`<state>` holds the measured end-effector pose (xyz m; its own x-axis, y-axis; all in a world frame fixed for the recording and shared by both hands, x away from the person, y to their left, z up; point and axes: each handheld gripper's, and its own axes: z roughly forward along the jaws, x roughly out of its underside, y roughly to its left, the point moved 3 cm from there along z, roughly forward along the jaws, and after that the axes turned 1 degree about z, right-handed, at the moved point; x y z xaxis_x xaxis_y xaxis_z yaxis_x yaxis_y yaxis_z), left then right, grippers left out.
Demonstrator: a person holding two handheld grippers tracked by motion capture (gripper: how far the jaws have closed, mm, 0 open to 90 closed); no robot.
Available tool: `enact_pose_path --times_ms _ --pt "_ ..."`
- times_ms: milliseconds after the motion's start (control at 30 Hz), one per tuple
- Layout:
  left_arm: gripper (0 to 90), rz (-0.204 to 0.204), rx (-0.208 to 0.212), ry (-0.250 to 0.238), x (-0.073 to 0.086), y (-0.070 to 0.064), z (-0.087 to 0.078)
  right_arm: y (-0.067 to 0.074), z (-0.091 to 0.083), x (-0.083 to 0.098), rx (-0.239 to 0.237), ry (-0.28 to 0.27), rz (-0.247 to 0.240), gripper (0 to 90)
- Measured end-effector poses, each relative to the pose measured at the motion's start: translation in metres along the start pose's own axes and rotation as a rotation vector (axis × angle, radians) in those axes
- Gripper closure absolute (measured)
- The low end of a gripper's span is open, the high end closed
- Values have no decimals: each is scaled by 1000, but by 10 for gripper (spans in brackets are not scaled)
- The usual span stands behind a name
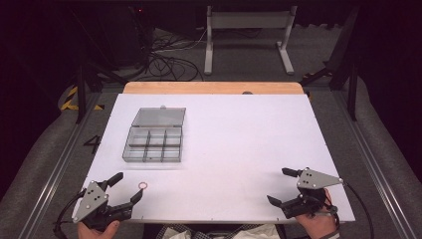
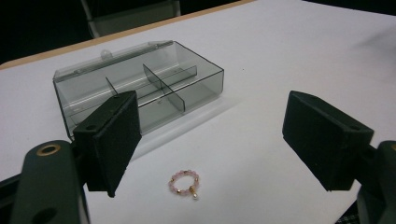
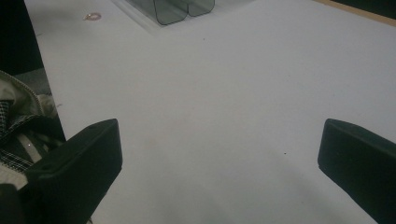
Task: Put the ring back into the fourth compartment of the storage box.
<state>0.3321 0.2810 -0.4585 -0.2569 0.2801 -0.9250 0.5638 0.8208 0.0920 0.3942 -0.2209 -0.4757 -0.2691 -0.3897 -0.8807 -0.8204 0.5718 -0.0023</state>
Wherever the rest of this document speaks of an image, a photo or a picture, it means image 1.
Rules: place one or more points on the white metal stand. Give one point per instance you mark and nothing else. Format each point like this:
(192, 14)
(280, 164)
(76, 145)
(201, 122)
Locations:
(249, 20)

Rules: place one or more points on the person's right hand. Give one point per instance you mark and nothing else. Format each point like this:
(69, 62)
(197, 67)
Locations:
(318, 224)

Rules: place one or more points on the black metal stand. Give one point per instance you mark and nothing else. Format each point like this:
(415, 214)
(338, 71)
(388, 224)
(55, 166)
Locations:
(352, 96)
(80, 93)

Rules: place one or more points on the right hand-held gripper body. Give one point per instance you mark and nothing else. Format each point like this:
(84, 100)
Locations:
(315, 180)

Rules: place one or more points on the clear plastic compartment box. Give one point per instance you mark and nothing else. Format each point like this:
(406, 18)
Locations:
(156, 146)

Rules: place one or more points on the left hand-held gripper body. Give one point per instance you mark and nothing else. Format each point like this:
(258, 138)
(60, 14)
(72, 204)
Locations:
(91, 200)

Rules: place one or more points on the person's checked clothing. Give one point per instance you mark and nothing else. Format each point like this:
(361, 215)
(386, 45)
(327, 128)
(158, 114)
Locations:
(252, 232)

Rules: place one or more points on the yellow black hazard tape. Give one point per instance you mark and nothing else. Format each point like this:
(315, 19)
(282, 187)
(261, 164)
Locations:
(68, 101)

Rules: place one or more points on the person's left hand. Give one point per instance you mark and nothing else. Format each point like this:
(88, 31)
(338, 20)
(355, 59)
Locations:
(99, 234)

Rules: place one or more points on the aluminium floor rail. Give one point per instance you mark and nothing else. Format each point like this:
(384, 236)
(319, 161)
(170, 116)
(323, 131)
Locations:
(371, 159)
(63, 159)

